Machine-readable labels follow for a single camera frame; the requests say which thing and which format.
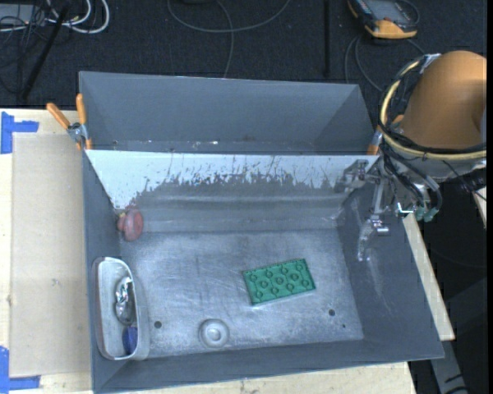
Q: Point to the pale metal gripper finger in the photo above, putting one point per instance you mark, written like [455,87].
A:
[366,236]
[355,175]

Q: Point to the dark green flat block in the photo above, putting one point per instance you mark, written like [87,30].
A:
[278,281]

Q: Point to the grey metal bin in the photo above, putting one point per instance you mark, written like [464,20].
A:
[230,244]

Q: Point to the grey round disc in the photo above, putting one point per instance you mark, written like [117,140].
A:
[214,333]

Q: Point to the red-brown round toy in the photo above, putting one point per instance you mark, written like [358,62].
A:
[132,224]

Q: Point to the silver crumpled object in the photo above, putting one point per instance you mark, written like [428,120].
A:
[124,298]

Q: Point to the small blue object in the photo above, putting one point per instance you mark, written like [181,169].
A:
[130,340]

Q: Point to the clear plastic case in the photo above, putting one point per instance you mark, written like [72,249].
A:
[107,302]

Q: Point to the pale flat board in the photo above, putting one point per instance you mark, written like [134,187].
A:
[45,240]

